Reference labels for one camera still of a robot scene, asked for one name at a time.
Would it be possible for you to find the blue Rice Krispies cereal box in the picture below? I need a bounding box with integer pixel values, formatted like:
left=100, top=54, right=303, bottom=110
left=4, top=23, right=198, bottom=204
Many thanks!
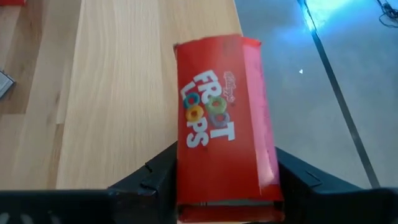
left=0, top=69, right=16, bottom=100

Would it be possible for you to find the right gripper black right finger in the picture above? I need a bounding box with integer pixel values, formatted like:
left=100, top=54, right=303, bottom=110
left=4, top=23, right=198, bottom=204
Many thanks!
left=275, top=147, right=368, bottom=224

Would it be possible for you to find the thin black cable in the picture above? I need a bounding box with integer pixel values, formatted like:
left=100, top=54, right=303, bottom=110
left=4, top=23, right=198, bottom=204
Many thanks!
left=375, top=0, right=398, bottom=29

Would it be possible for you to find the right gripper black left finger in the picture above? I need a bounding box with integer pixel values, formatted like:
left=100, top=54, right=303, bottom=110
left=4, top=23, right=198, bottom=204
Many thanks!
left=108, top=141, right=178, bottom=224

